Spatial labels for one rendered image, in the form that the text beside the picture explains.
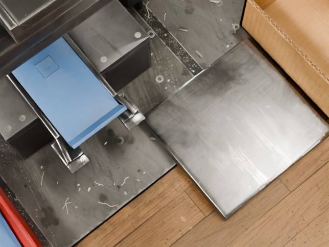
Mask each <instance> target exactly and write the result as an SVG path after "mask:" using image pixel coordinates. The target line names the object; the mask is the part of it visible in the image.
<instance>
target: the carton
mask: <svg viewBox="0 0 329 247"><path fill-rule="evenodd" d="M240 26H241V27H242V28H243V29H244V30H245V31H246V32H247V33H248V34H249V35H250V36H251V37H252V38H253V40H254V41H255V42H256V43H257V44H258V45H259V46H260V47H261V48H262V49H263V50H264V51H265V52H266V53H267V54H268V55H269V56H270V57H271V59H272V60H273V61H274V62H275V63H276V64H277V65H278V66H279V67H280V68H281V69H282V70H283V71H284V72H285V73H286V74H287V75H288V77H289V78H290V79H291V80H292V81H293V82H294V83H295V84H296V85H297V86H298V87H299V88H300V89H301V90H302V91H303V92H304V93H305V94H306V96H307V97H308V98H309V99H310V100H311V101H312V102H313V103H314V104H315V105H316V106H317V107H318V108H319V109H320V110H321V111H322V112H323V113H324V114H325V116H326V117H327V118H328V119H329V0H245V1H244V6H243V10H242V15H241V20H240Z"/></svg>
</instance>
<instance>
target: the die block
mask: <svg viewBox="0 0 329 247"><path fill-rule="evenodd" d="M151 67H152V59H151V48H150V41H148V42H147V43H146V44H144V45H143V46H141V47H140V48H139V49H137V50H136V51H134V52H133V53H132V54H130V55H129V56H128V57H126V58H125V59H123V60H122V61H120V62H119V63H118V64H116V65H115V66H114V67H112V68H111V69H110V70H108V71H107V72H106V73H104V74H103V75H102V76H103V77H104V79H105V80H106V81H107V82H108V83H109V84H110V86H111V87H112V88H113V89H114V91H115V92H116V93H117V92H118V91H119V90H121V89H122V88H123V87H125V86H126V85H128V84H129V83H130V82H132V81H133V80H134V79H136V78H137V77H138V76H140V75H141V74H142V73H144V72H145V71H147V70H148V69H149V68H151ZM53 139H54V138H53V136H52V135H51V134H50V132H49V131H48V130H47V129H46V127H45V126H44V125H43V123H42V122H41V120H39V121H38V122H37V123H35V124H34V125H33V126H31V127H30V128H29V129H27V130H26V131H24V132H23V133H22V134H20V135H19V136H18V137H16V138H15V139H13V140H12V141H11V142H9V145H10V146H11V147H12V148H13V149H14V151H15V152H16V153H17V154H18V155H19V156H20V157H21V159H22V160H26V159H27V158H29V157H30V156H31V155H33V154H34V153H35V152H37V151H38V150H39V149H41V148H42V147H43V146H45V145H46V144H48V143H49V142H50V141H52V140H53Z"/></svg>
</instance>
